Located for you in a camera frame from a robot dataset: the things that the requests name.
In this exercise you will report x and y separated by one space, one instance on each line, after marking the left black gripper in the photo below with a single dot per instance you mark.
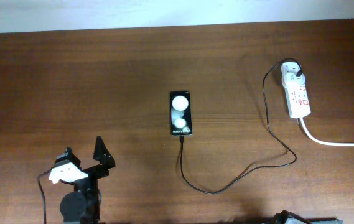
106 160

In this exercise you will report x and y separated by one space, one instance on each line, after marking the black smartphone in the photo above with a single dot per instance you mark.
180 113

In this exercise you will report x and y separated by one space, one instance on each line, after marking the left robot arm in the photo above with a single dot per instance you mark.
83 204

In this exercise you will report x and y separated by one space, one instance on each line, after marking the white USB charger plug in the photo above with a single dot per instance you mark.
292 75

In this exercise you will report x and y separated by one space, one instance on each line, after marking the white power strip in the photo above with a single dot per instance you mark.
297 101

